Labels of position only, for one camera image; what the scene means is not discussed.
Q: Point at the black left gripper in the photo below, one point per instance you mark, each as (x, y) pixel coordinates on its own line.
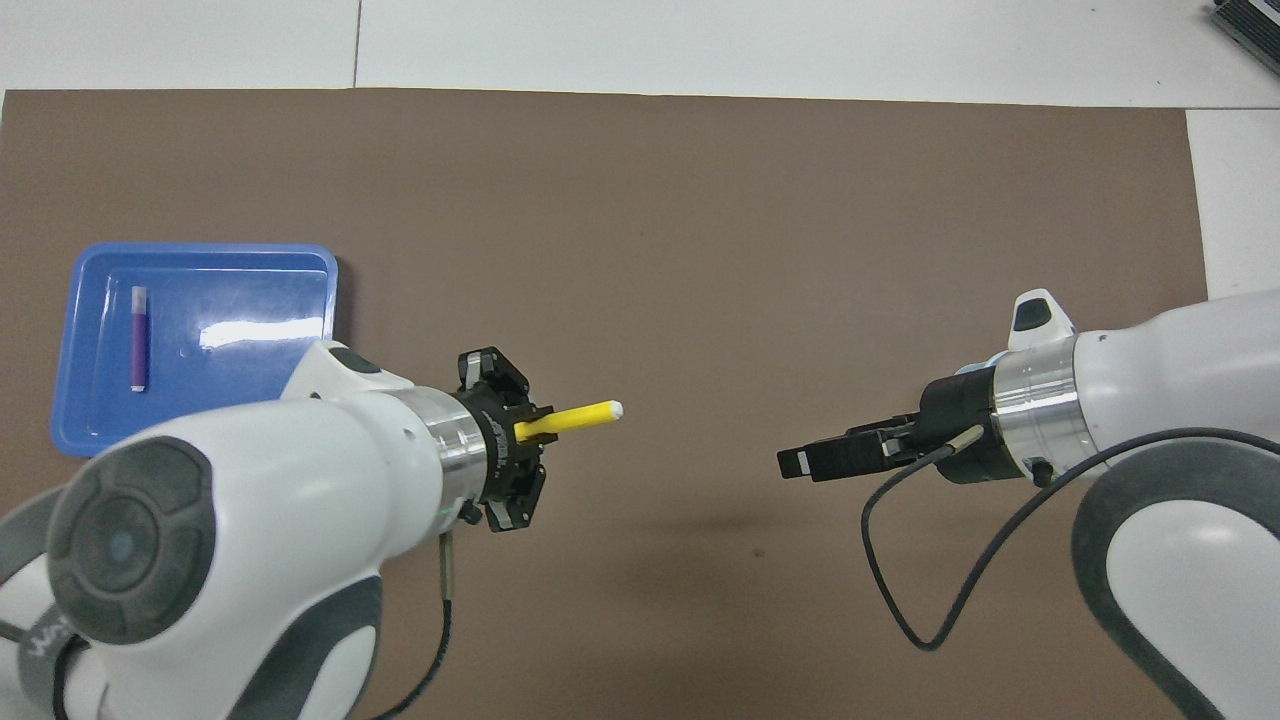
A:
(500, 460)

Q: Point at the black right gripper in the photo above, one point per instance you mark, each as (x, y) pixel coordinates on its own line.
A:
(950, 430)

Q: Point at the yellow pen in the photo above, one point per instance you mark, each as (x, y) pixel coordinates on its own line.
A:
(585, 415)

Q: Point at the purple pen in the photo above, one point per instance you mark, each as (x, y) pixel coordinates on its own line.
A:
(140, 345)

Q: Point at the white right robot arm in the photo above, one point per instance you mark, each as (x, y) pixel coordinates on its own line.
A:
(1180, 450)

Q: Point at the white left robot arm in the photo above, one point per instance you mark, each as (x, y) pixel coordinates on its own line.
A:
(250, 540)

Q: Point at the blue plastic tray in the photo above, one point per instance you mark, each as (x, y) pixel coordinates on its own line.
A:
(230, 300)

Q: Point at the brown table mat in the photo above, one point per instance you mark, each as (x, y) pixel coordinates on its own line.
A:
(700, 250)

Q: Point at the grey ribbed device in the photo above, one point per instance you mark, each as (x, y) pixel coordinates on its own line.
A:
(1250, 25)

